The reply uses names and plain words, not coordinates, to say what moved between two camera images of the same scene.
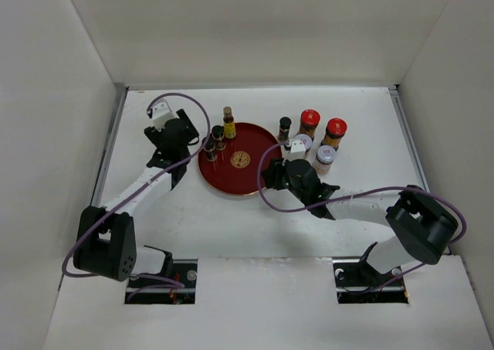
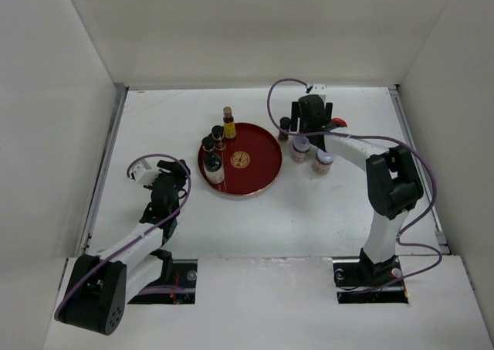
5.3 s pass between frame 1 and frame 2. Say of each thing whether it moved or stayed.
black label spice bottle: stayed
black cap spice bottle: stayed
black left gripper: moved
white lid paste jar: stayed
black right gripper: moved
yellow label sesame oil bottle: stayed
